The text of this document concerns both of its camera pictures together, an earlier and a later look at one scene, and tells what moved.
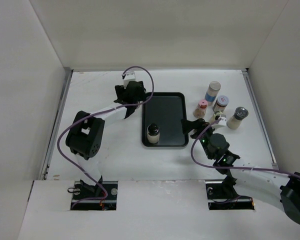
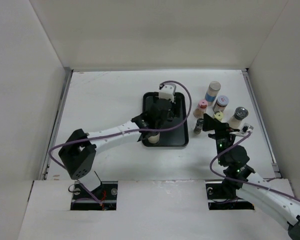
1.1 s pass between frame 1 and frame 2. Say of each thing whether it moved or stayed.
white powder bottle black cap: stayed
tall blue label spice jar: stayed
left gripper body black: moved
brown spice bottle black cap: stayed
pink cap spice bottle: stayed
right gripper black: moved
